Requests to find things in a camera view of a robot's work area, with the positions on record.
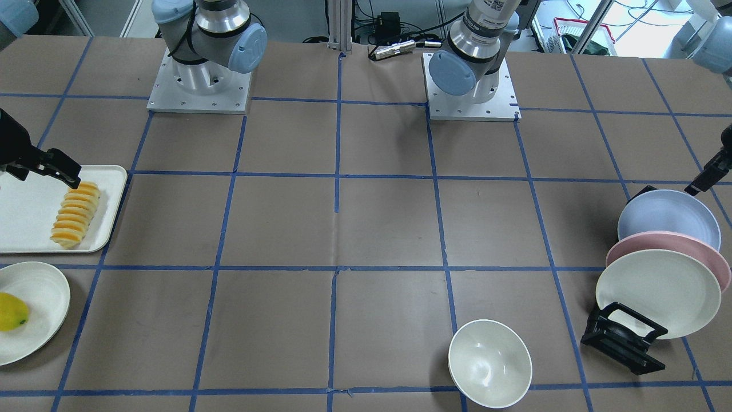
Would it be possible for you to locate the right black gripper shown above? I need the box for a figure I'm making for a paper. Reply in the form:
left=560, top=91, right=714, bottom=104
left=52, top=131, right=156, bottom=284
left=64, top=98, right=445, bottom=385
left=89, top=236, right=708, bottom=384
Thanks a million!
left=1, top=109, right=82, bottom=189

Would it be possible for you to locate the blue plate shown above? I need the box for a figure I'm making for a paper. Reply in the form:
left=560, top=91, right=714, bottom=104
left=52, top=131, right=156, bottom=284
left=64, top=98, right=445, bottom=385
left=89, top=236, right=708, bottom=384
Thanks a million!
left=616, top=189, right=722, bottom=251

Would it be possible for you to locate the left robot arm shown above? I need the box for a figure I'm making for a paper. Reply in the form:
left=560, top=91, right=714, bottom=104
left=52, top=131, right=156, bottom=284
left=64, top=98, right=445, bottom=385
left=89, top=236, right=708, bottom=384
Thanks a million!
left=423, top=1, right=731, bottom=195

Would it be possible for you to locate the pink plate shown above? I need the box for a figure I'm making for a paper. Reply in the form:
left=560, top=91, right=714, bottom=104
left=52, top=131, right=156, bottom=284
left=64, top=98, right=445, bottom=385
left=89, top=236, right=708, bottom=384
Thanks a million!
left=606, top=231, right=730, bottom=292

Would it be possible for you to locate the white round plate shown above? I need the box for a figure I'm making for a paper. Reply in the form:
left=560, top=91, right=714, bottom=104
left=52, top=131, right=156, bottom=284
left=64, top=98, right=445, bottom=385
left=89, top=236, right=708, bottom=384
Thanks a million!
left=1, top=262, right=70, bottom=366

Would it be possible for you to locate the cream plate in rack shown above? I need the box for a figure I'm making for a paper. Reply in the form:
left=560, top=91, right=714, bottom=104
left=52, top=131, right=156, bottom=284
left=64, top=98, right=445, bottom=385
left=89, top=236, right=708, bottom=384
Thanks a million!
left=595, top=249, right=722, bottom=339

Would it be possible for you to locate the white rectangular tray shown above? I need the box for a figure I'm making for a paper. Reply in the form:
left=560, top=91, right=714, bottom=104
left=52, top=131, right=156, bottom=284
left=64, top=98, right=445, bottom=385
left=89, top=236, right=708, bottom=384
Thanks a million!
left=1, top=165, right=128, bottom=255

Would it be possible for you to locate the yellow lemon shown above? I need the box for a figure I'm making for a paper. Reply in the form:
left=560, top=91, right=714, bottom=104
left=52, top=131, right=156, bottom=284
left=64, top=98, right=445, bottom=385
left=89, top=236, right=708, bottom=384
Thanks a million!
left=1, top=292, right=30, bottom=331

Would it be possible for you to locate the black dish rack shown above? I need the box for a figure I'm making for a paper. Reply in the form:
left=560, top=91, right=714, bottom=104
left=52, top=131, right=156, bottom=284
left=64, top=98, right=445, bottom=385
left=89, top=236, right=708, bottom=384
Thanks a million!
left=580, top=184, right=669, bottom=376

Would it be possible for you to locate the white bowl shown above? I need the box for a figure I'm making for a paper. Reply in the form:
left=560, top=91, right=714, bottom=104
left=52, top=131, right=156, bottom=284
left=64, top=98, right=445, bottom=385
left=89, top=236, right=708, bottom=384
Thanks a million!
left=447, top=320, right=534, bottom=409

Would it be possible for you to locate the silver cylindrical connector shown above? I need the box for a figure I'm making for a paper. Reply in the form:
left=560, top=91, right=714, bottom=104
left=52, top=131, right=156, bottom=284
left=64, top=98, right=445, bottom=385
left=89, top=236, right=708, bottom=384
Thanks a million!
left=368, top=39, right=417, bottom=62

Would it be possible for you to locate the black power adapter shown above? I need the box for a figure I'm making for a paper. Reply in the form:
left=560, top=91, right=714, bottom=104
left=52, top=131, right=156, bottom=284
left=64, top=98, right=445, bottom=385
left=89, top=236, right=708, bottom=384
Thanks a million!
left=374, top=11, right=401, bottom=44

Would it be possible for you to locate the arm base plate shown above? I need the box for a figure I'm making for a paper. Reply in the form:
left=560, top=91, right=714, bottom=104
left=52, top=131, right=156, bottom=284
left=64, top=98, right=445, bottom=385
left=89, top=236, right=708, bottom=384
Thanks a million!
left=146, top=49, right=254, bottom=115
left=423, top=53, right=521, bottom=122

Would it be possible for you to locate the aluminium frame post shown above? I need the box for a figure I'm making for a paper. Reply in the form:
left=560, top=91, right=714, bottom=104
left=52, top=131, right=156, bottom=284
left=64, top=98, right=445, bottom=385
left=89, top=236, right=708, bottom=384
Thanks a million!
left=325, top=0, right=355, bottom=55

